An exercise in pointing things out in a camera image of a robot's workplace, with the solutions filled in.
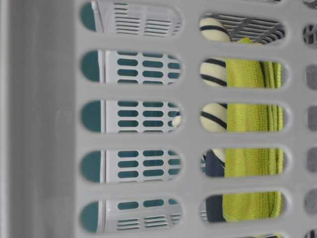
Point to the yellow-green microfibre cloth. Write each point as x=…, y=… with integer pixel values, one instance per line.
x=243, y=162

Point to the grey plastic shopping basket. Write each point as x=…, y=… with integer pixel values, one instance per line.
x=43, y=91

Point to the cream navy striped cloth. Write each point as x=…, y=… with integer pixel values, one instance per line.
x=214, y=115

